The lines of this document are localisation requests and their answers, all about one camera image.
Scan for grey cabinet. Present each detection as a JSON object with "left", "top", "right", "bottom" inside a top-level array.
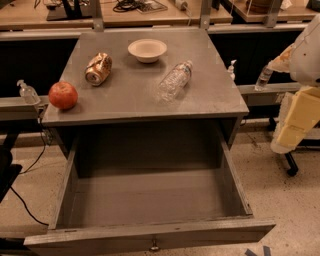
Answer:
[{"left": 43, "top": 29, "right": 248, "bottom": 154}]

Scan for blue tape on floor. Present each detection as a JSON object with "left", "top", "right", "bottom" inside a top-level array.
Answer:
[{"left": 244, "top": 245, "right": 272, "bottom": 256}]

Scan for background water bottle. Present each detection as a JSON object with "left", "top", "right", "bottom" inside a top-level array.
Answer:
[{"left": 255, "top": 63, "right": 273, "bottom": 91}]

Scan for coiled black cables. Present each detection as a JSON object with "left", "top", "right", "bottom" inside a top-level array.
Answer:
[{"left": 112, "top": 0, "right": 148, "bottom": 14}]

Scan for metal drawer knob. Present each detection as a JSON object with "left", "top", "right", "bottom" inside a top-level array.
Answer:
[{"left": 149, "top": 238, "right": 160, "bottom": 252}]

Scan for black monitor stand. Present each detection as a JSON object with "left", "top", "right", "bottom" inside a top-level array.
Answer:
[{"left": 46, "top": 0, "right": 92, "bottom": 21}]

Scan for crushed orange soda can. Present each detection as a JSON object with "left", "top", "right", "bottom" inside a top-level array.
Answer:
[{"left": 85, "top": 52, "right": 112, "bottom": 86}]

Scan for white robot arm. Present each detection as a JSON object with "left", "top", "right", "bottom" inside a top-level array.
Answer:
[{"left": 268, "top": 14, "right": 320, "bottom": 154}]

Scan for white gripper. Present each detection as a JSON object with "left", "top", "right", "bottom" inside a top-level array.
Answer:
[{"left": 267, "top": 45, "right": 320, "bottom": 154}]

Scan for clear plastic water bottle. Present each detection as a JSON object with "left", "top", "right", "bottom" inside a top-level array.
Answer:
[{"left": 156, "top": 60, "right": 193, "bottom": 102}]

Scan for clear sanitizer pump bottle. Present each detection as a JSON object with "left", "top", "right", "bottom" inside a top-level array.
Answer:
[{"left": 17, "top": 80, "right": 41, "bottom": 105}]

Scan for small white pump bottle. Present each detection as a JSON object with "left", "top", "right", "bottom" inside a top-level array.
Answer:
[{"left": 227, "top": 60, "right": 237, "bottom": 81}]

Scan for black floor cable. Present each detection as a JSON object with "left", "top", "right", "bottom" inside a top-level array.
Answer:
[{"left": 9, "top": 116, "right": 50, "bottom": 227}]

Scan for red apple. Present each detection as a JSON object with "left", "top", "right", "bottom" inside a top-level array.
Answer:
[{"left": 48, "top": 81, "right": 78, "bottom": 110}]

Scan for open grey top drawer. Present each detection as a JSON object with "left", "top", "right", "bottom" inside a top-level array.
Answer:
[{"left": 25, "top": 124, "right": 275, "bottom": 256}]

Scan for white paper bowl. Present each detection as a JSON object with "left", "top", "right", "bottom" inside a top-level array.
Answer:
[{"left": 128, "top": 39, "right": 167, "bottom": 63}]

